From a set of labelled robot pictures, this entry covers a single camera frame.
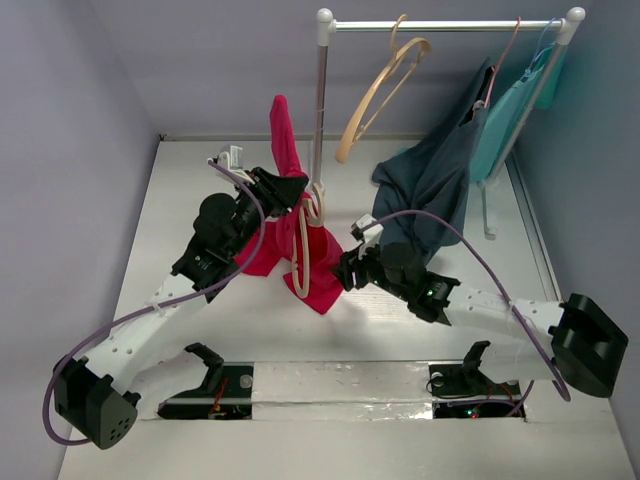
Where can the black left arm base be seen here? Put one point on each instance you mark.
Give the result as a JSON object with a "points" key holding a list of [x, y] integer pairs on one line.
{"points": [[224, 392]]}

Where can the dark teal t shirt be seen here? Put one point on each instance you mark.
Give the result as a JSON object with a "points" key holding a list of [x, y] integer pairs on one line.
{"points": [[434, 175]]}

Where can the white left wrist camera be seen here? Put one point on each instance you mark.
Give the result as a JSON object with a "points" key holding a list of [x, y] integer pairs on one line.
{"points": [[229, 159]]}

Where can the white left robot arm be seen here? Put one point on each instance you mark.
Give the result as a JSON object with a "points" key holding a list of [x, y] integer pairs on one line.
{"points": [[92, 387]]}

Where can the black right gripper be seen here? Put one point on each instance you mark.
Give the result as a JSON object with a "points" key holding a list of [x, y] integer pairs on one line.
{"points": [[358, 267]]}

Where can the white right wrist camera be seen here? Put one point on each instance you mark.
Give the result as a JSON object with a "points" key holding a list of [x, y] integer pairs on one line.
{"points": [[367, 230]]}

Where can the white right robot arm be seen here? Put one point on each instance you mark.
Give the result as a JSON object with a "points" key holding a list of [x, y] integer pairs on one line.
{"points": [[572, 343]]}

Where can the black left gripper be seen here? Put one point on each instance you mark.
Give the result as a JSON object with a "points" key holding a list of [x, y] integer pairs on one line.
{"points": [[280, 193]]}

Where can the white clothes rack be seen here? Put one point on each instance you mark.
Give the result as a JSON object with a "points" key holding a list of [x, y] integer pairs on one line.
{"points": [[327, 25]]}

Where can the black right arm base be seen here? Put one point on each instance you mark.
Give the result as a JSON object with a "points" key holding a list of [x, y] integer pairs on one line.
{"points": [[461, 391]]}

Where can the turquoise t shirt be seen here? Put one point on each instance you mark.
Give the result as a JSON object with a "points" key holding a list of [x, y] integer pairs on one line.
{"points": [[504, 115]]}

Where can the beige wooden hanger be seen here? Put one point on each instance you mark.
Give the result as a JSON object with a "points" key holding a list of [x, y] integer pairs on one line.
{"points": [[311, 215], [403, 62]]}

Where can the pink hanger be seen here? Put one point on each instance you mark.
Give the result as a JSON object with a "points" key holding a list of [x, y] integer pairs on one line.
{"points": [[499, 64]]}

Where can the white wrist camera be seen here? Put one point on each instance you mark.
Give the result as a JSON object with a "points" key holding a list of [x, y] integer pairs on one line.
{"points": [[229, 159], [367, 230]]}

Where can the red t shirt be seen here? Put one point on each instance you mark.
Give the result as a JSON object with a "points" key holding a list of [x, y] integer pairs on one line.
{"points": [[263, 255]]}

